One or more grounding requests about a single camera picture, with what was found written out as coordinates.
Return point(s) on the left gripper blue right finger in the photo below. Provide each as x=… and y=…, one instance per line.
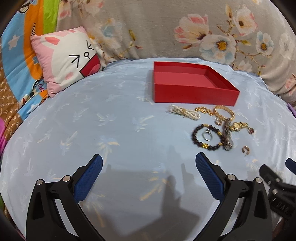
x=212, y=175

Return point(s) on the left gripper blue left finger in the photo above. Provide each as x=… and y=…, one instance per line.
x=85, y=177

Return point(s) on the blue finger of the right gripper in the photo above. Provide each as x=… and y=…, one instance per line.
x=291, y=165
x=268, y=175

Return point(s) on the silver wristwatch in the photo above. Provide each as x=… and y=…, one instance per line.
x=228, y=142

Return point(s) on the gold hoop earring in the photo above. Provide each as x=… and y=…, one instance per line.
x=218, y=122
x=246, y=150

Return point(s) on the purple object at edge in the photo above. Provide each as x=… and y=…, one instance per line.
x=292, y=109

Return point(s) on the light blue palm sheet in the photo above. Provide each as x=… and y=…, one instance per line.
x=149, y=188

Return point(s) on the gold wristwatch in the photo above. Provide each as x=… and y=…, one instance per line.
x=237, y=126

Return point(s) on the gold woven cuff bangle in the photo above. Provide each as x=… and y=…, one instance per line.
x=223, y=113

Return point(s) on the red cardboard box tray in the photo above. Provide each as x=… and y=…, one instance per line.
x=180, y=82

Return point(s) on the colourful cartoon bedsheet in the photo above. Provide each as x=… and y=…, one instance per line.
x=22, y=86

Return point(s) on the pink white cat pillow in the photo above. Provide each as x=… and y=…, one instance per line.
x=65, y=57

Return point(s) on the grey floral blanket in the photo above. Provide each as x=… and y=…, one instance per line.
x=250, y=36

